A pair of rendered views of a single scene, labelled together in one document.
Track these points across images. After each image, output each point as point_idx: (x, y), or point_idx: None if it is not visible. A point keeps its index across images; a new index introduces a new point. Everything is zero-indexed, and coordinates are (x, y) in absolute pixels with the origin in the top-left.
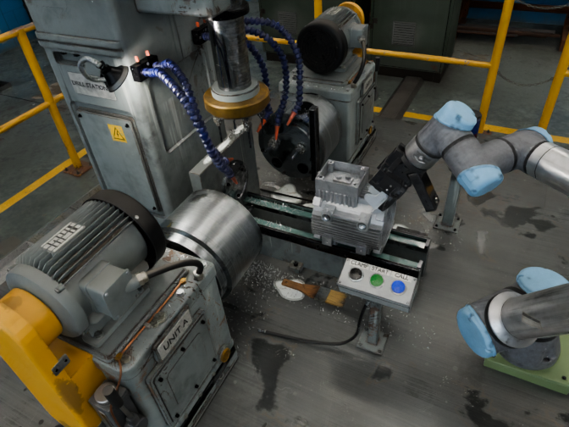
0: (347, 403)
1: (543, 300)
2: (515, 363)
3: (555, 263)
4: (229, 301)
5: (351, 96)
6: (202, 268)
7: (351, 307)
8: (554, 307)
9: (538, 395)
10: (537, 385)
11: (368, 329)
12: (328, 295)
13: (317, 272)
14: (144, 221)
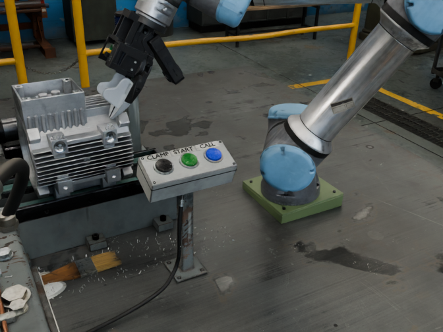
0: (229, 331)
1: (345, 78)
2: (302, 202)
3: (238, 141)
4: None
5: None
6: (24, 193)
7: (131, 258)
8: (360, 72)
9: (330, 216)
10: (322, 212)
11: (182, 248)
12: (93, 263)
13: (52, 254)
14: None
